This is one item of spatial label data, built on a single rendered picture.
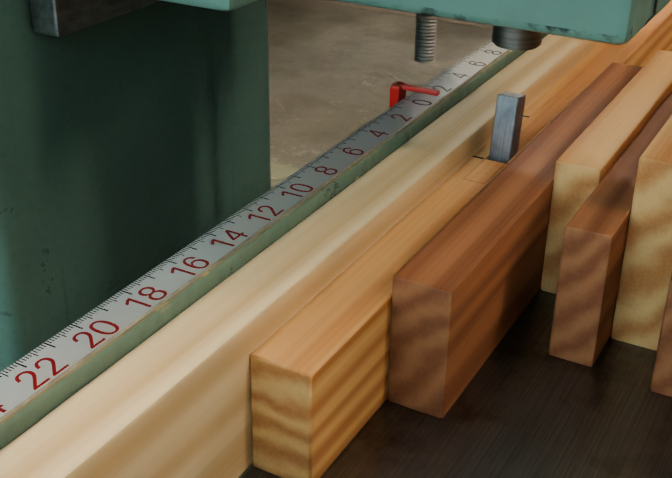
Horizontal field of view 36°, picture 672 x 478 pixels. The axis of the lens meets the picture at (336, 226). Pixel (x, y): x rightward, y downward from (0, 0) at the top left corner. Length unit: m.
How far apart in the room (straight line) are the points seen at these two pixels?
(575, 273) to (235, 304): 0.12
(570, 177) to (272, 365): 0.15
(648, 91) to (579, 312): 0.14
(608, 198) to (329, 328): 0.12
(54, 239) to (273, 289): 0.20
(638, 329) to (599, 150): 0.07
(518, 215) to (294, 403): 0.11
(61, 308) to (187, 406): 0.23
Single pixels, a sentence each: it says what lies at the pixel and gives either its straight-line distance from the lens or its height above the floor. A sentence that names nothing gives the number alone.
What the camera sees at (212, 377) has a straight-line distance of 0.27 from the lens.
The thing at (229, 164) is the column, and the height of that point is 0.87.
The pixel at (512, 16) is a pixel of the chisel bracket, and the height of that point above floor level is 1.01.
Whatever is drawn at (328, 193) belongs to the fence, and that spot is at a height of 0.95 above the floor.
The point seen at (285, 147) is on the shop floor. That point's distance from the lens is 2.86.
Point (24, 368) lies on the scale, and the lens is 0.26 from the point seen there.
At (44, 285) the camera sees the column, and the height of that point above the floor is 0.87.
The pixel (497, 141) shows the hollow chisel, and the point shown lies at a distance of 0.41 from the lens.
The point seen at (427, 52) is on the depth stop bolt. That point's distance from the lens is 0.48.
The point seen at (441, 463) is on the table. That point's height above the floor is 0.90.
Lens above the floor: 1.10
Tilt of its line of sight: 27 degrees down
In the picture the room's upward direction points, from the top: 1 degrees clockwise
